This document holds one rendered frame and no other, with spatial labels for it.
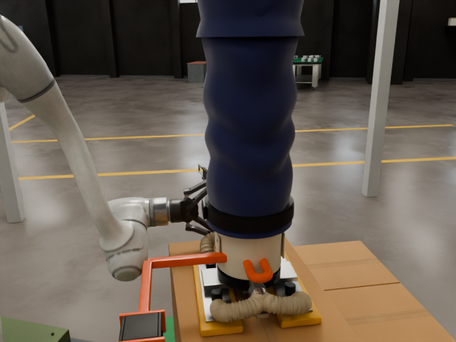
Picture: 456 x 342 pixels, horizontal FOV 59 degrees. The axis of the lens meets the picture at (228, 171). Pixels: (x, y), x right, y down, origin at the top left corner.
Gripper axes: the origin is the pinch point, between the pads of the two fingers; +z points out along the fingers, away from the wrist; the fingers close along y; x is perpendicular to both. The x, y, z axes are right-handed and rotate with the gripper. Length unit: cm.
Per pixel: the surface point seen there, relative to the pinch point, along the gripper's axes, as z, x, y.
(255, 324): -0.9, 40.7, 13.1
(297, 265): 17.0, 17.1, 13.1
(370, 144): 177, -246, 53
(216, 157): -8.3, 30.5, -26.3
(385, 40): 180, -244, -46
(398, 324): 64, 1, 53
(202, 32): -10, 31, -53
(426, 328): 73, 5, 53
